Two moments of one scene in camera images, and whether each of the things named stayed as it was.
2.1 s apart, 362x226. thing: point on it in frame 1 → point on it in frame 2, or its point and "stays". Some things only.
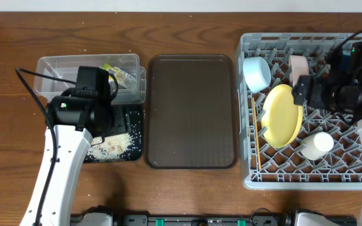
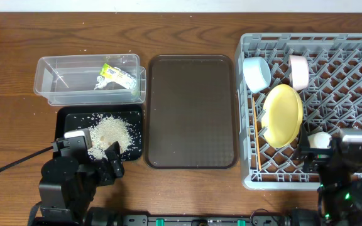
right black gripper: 315,98 → 319,157
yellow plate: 281,118 stays
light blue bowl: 257,73 stays
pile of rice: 110,150 stays
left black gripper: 118,122 → 104,166
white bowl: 298,66 stays
